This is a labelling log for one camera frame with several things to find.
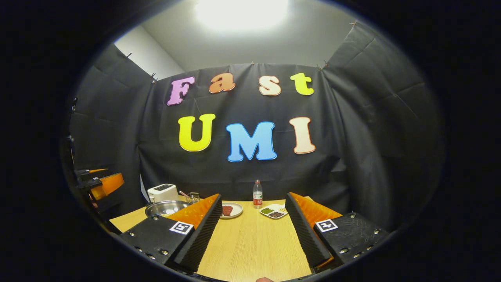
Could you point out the clear water bottle red label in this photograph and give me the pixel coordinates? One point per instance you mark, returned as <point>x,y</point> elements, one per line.
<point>257,196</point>

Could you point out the white toaster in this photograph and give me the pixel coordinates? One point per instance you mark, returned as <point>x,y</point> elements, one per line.
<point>162,194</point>

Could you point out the white divided dish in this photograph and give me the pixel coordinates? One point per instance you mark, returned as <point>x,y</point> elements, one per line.
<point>275,206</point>

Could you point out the white round plate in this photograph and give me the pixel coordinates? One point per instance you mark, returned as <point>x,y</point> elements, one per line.
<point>237,209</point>

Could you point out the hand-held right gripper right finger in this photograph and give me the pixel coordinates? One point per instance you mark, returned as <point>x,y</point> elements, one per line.
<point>305,235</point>

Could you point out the small metal mesh basket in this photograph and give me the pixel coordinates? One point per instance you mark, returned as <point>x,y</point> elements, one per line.
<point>193,198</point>

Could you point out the pile of green mung beans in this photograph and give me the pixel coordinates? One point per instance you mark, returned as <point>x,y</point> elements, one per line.
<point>267,211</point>

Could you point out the ceiling light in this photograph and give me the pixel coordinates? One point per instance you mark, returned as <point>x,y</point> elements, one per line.
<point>240,13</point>

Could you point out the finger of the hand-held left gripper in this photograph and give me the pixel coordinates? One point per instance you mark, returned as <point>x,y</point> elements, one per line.
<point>94,171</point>
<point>111,185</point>

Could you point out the pink stick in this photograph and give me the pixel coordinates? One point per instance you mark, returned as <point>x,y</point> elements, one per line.
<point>184,193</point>

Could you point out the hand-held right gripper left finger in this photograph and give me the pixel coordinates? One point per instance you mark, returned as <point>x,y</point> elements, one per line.
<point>203,239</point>

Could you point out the brown meat patty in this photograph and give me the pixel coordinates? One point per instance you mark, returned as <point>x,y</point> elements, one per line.
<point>227,210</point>

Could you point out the pile of dark red beans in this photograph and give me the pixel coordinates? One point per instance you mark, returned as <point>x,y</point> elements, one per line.
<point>276,214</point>

